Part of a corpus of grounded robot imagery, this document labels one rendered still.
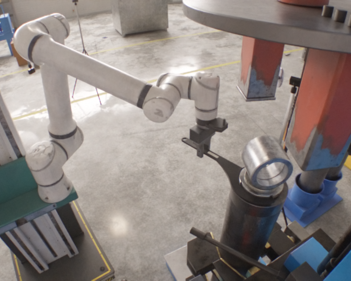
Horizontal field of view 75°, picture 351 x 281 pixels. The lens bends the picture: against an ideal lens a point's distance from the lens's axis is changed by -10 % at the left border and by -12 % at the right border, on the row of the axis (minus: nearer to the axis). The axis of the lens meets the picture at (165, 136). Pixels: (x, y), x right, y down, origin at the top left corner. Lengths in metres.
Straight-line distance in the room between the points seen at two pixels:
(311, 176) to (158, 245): 1.54
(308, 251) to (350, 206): 2.09
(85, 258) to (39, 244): 0.38
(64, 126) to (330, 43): 1.16
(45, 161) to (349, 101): 1.17
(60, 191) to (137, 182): 1.71
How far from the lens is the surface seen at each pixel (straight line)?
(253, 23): 0.44
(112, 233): 2.63
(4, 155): 1.51
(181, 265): 2.24
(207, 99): 0.89
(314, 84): 0.56
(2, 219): 1.51
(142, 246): 2.51
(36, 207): 1.46
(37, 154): 1.31
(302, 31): 0.43
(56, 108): 1.26
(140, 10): 8.59
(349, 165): 3.80
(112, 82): 0.83
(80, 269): 2.15
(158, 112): 0.78
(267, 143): 0.89
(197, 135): 0.95
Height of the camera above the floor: 2.18
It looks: 37 degrees down
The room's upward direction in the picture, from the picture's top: 3 degrees counter-clockwise
